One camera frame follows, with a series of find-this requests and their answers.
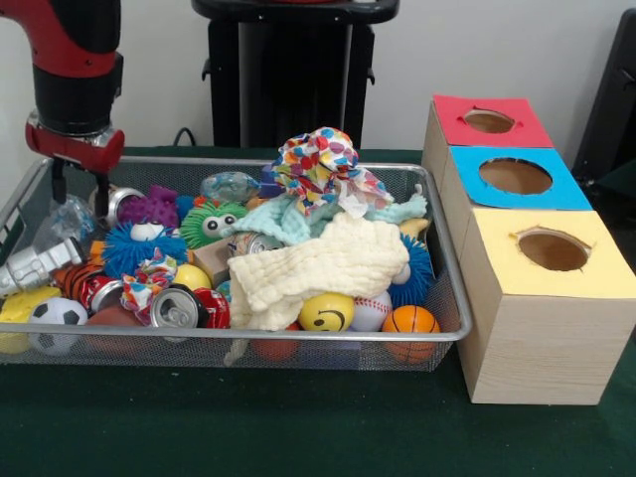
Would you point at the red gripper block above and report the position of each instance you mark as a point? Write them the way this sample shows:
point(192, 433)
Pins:
point(74, 151)

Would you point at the crushed clear plastic bottle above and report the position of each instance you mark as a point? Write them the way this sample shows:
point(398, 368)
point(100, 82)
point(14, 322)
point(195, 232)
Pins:
point(69, 223)

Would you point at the grey crushed bottle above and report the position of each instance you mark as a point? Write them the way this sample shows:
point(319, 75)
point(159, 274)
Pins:
point(35, 266)

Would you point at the polka dot cloth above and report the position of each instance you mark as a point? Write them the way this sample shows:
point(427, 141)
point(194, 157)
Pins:
point(318, 164)

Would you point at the cream waffle cloth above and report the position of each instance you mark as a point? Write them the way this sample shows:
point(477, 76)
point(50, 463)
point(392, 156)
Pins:
point(318, 263)

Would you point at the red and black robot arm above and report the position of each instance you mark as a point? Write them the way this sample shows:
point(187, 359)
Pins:
point(74, 59)

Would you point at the shallow silver mesh bin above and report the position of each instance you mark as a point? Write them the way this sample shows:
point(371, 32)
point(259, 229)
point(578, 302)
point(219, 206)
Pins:
point(348, 355)

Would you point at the wooden box with three holes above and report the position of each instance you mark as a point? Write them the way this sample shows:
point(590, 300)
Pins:
point(536, 348)

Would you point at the blue spiky toy small eyes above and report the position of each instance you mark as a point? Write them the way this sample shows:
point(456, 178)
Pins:
point(119, 251)

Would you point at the purple knobbly toy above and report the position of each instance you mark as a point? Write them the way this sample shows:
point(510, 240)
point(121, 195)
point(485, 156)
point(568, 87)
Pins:
point(154, 208)

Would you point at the green spiky toy with eyes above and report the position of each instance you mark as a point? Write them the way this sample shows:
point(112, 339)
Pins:
point(194, 234)

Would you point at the small soccer ball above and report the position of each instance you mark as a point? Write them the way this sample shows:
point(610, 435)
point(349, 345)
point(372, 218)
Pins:
point(57, 313)

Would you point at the mint green waffle cloth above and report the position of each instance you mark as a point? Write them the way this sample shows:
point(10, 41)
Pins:
point(268, 218)

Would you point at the yellow smiley ball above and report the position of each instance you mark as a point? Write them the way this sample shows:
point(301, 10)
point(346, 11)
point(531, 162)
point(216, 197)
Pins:
point(325, 313)

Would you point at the dark green table cloth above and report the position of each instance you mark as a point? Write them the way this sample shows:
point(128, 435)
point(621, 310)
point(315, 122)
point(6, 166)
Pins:
point(621, 181)
point(248, 422)

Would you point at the small orange basketball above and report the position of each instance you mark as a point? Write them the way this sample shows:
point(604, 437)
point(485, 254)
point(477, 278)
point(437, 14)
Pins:
point(410, 320)

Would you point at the black flat panel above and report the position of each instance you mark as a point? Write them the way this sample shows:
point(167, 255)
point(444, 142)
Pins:
point(616, 99)

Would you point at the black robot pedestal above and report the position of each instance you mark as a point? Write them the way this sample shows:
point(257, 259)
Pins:
point(288, 74)

